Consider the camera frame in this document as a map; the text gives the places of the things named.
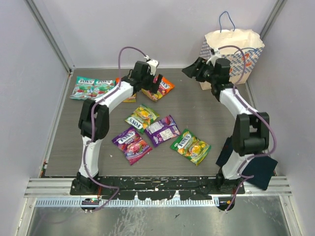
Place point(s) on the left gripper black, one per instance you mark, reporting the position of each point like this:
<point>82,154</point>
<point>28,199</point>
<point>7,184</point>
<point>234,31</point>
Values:
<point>152,86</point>

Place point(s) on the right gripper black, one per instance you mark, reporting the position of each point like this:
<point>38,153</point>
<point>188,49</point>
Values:
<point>199,65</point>

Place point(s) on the orange snack packet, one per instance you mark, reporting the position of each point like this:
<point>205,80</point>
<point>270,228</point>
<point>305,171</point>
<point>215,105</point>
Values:
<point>129,99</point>

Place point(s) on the checkered paper bakery bag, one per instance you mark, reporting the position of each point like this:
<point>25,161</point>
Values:
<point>242,47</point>

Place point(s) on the small purple snack packet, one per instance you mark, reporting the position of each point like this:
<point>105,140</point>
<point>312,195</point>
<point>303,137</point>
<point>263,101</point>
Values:
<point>162,130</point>

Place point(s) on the teal Fox's candy bag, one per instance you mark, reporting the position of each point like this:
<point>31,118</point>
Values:
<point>83,88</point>
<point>101,87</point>

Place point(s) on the purple Fox's berries candy bag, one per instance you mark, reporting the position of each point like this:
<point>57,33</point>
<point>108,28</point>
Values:
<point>132,145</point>

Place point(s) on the yellow green Fox's candy bag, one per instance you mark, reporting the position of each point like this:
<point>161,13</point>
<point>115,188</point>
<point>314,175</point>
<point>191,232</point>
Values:
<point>191,147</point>

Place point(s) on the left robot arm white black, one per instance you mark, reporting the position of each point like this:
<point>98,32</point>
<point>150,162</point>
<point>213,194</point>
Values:
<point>94,122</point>

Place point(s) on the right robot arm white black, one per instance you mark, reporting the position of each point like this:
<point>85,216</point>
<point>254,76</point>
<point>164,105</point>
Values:
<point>250,135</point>

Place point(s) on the orange candy bag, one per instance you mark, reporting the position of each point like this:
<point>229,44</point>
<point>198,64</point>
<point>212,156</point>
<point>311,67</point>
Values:
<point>164,88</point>

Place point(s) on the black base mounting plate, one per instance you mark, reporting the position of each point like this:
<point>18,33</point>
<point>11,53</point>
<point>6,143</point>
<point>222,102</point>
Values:
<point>159,188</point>

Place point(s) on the dark blue cloth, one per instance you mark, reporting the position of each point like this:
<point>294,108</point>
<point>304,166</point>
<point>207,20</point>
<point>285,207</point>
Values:
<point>261,167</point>

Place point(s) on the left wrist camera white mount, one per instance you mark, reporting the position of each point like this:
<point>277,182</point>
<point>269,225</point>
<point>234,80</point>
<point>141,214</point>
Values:
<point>152,63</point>

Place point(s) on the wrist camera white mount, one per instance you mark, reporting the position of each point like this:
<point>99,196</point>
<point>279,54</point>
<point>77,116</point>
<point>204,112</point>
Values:
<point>214,55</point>
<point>152,63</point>

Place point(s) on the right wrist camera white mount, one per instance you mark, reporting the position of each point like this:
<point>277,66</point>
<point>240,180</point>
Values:
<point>214,55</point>

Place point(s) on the slotted cable duct rail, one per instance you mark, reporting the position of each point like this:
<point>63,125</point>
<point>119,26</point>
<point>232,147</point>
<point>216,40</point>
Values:
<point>79,202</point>

